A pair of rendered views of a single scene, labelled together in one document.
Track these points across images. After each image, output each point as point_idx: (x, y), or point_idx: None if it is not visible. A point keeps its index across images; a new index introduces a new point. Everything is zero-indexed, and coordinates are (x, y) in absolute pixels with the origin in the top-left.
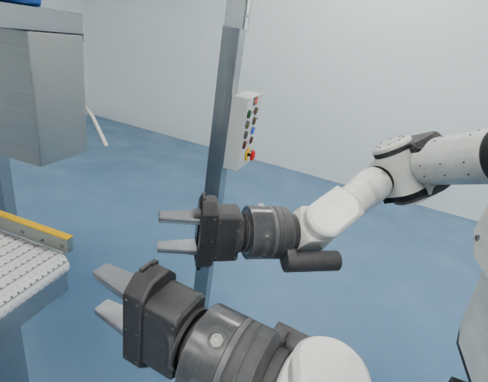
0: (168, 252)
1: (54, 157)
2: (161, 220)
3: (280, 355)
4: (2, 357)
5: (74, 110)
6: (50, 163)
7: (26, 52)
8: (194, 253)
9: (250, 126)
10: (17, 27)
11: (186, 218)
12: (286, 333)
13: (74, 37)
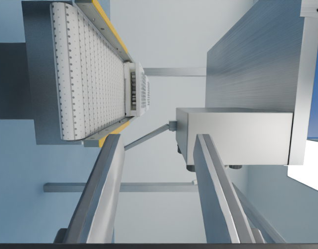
0: (101, 152)
1: (192, 127)
2: (203, 137)
3: None
4: None
5: (228, 151)
6: (188, 122)
7: (276, 111)
8: (70, 235)
9: None
10: (296, 104)
11: (234, 190)
12: None
13: (286, 156)
